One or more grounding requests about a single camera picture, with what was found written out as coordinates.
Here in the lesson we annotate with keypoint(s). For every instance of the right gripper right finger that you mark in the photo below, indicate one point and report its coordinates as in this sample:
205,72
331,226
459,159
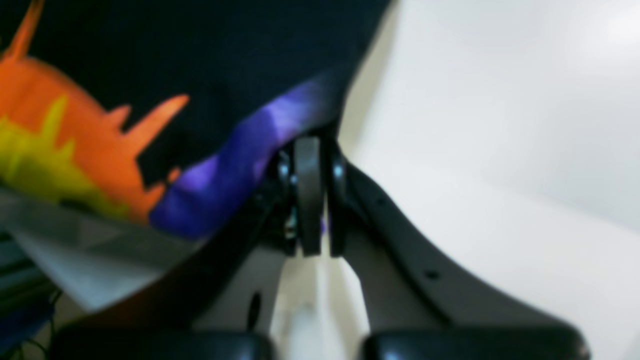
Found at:
420,304

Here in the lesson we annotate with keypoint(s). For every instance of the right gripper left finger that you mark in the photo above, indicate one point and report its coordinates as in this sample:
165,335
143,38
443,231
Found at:
216,305

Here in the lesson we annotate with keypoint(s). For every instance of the black T-shirt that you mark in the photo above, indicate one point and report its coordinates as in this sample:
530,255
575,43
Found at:
167,112

